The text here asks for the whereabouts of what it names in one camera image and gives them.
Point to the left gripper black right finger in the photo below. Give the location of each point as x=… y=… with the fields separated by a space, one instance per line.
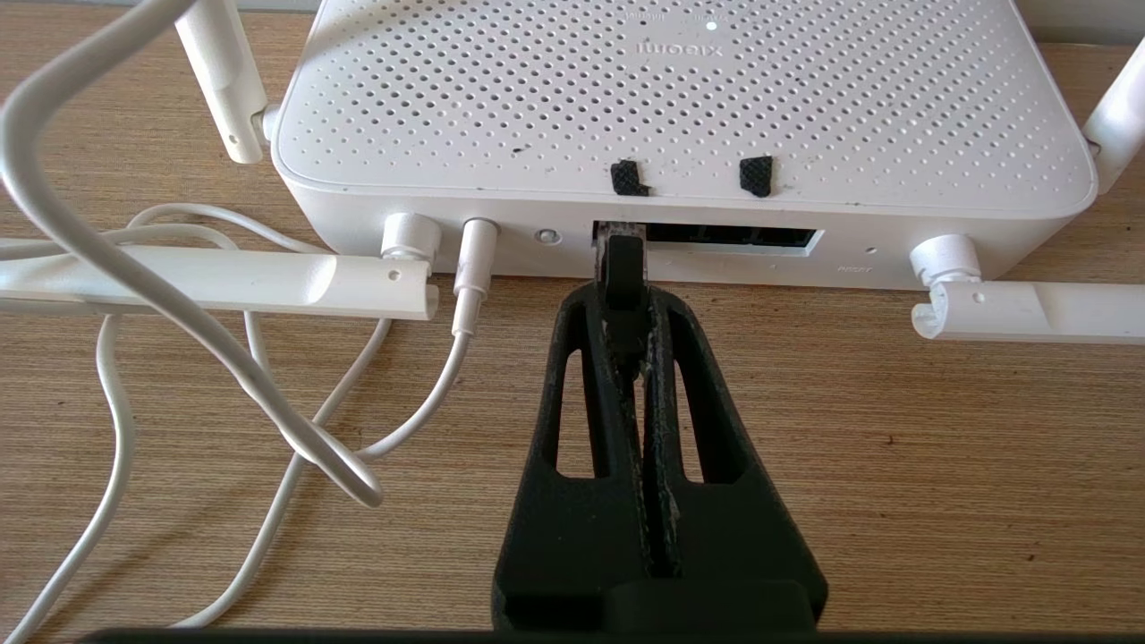
x=733 y=537

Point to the small black tape piece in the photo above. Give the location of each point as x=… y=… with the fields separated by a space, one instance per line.
x=629 y=178
x=757 y=176

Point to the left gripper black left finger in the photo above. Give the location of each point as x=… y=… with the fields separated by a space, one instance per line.
x=572 y=537

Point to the white router with antennas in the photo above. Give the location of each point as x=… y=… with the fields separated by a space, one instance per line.
x=680 y=98

